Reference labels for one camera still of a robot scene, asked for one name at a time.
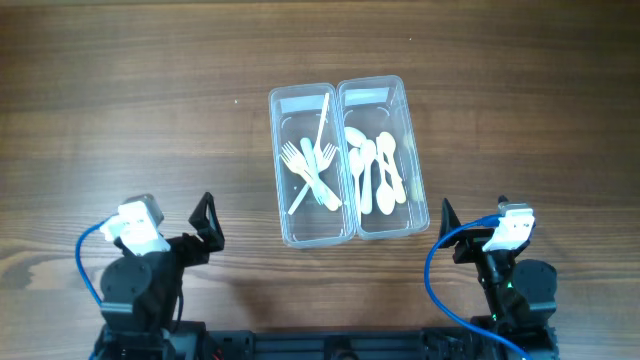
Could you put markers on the white fork angled top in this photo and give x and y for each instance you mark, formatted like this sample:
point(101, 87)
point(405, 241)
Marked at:
point(289, 147)

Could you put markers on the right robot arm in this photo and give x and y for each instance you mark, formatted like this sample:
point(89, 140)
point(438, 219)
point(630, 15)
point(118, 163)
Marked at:
point(520, 295)

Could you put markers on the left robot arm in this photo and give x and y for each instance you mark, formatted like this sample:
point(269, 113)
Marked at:
point(142, 287)

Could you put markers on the yellow plastic fork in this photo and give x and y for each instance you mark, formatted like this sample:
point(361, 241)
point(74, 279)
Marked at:
point(296, 163)

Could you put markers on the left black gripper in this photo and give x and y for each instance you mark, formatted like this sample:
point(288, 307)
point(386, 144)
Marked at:
point(191, 244)

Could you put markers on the white spoon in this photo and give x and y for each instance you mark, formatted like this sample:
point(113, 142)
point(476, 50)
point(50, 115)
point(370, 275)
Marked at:
point(367, 154)
point(357, 167)
point(384, 194)

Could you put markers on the yellow plastic spoon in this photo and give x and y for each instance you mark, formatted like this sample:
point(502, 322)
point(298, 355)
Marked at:
point(386, 143)

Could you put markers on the white spoon horizontal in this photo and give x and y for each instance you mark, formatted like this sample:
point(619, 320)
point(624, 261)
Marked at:
point(354, 137)

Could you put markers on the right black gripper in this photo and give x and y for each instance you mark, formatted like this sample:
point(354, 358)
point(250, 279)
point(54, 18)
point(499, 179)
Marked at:
point(470, 245)

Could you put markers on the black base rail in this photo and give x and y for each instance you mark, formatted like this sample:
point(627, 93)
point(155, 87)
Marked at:
point(193, 341)

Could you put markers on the white spoon bottom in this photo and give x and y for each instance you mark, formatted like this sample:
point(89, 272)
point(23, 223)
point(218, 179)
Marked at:
point(384, 194)

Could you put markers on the white fork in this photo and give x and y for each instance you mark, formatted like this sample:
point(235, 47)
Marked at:
point(317, 145)
point(322, 163)

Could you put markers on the white spoon top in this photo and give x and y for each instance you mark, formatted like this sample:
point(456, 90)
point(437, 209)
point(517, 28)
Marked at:
point(357, 167)

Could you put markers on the clear plastic container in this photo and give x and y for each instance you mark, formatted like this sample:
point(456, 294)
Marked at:
point(377, 121)
point(316, 206)

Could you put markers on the light blue plastic fork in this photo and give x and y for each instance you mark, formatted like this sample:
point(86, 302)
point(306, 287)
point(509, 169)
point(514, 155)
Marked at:
point(307, 150)

